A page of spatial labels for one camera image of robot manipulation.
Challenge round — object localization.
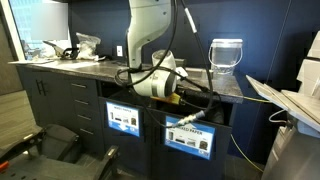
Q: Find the dark cabinet with stone counter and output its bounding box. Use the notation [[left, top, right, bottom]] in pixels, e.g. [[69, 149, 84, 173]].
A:
[[16, 59, 245, 180]]

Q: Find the black cabinet door handle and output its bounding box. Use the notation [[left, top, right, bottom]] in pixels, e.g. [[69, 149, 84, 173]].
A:
[[40, 79, 48, 97], [35, 79, 42, 96]]

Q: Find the wrist camera on yellow mount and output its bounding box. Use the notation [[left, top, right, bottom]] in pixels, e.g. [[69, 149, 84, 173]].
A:
[[151, 93, 183, 106]]

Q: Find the window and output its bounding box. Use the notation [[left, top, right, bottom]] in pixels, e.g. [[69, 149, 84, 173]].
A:
[[9, 0, 73, 62]]

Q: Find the white paper sheet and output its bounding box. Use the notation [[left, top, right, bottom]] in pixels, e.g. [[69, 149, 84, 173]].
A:
[[8, 59, 54, 66]]

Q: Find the blue sign with up arrow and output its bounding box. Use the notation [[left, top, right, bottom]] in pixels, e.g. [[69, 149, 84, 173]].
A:
[[164, 115, 217, 161]]

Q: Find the white printer cable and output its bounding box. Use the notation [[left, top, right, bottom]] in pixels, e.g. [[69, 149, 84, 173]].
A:
[[268, 109, 289, 125]]

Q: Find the grey white office printer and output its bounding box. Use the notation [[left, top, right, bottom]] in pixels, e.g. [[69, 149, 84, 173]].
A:
[[246, 31, 320, 180]]

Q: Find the clear plastic bag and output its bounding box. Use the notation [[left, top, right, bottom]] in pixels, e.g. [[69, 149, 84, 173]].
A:
[[75, 32, 102, 62]]

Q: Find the blue sign with down arrow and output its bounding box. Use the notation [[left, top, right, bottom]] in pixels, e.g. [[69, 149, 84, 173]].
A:
[[105, 100, 142, 138]]

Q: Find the clear plastic bucket with handle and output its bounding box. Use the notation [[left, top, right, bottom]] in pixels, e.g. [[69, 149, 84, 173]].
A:
[[208, 38, 244, 78]]

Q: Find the yellow cable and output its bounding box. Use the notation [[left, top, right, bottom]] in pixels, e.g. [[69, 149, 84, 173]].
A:
[[229, 95, 272, 174]]

